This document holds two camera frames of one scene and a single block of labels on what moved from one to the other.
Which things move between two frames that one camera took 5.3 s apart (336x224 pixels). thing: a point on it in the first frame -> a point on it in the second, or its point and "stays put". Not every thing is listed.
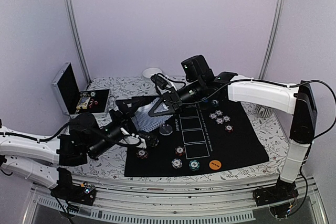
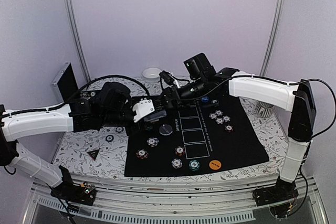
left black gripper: (123, 120) -> (142, 119)
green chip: (194, 165) stays put
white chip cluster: (218, 113) stays put
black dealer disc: (166, 129) stays put
